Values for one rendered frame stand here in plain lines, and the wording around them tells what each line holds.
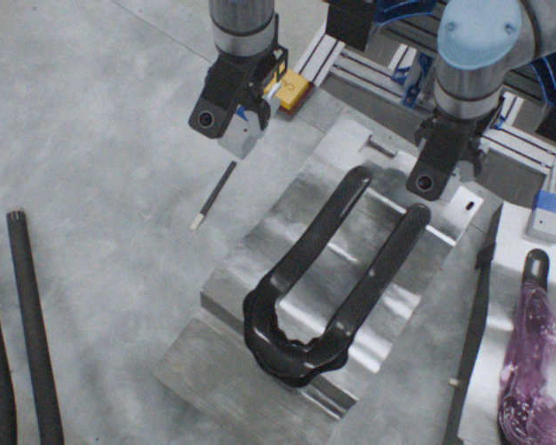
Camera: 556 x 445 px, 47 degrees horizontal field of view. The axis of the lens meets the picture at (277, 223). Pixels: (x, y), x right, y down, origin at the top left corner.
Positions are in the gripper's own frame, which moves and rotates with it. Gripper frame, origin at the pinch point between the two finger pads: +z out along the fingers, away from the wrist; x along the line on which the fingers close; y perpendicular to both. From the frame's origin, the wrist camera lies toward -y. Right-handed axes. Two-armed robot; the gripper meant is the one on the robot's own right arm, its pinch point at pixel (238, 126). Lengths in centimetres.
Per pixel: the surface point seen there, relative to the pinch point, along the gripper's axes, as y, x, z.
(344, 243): -3.9, -22.3, 6.7
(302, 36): 80, 37, 95
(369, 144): 13.5, -16.2, 8.7
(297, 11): 88, 43, 95
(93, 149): -11.8, 22.9, 15.0
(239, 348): -25.5, -18.4, 8.9
